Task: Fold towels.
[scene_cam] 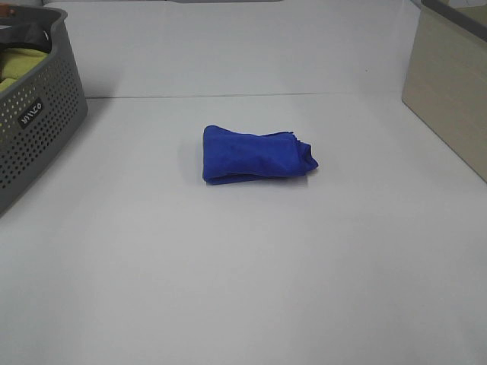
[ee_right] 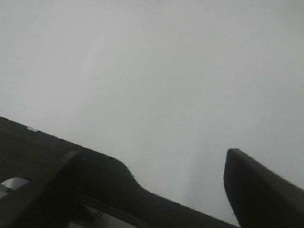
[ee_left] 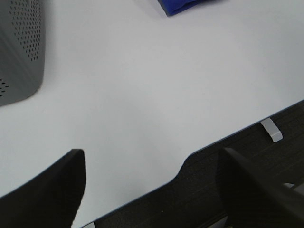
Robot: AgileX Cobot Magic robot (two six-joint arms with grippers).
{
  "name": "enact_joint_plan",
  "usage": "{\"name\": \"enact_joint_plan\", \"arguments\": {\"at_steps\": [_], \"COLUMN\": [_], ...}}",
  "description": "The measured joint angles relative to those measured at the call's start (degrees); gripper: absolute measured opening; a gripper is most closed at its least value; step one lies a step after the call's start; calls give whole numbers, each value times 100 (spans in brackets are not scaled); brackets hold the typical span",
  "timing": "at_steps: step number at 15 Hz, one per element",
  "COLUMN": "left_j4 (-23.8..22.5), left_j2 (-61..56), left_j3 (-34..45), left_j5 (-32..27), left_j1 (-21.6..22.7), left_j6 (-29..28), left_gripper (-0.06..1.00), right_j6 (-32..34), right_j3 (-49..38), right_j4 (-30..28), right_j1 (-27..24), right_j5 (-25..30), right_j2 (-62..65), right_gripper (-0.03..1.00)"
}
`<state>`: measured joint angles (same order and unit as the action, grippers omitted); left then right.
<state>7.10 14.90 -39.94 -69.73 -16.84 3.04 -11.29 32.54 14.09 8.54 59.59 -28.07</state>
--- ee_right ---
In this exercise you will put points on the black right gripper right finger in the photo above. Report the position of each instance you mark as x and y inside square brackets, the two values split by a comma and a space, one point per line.
[259, 197]

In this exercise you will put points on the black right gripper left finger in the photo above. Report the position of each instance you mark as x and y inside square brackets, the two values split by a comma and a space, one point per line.
[48, 201]

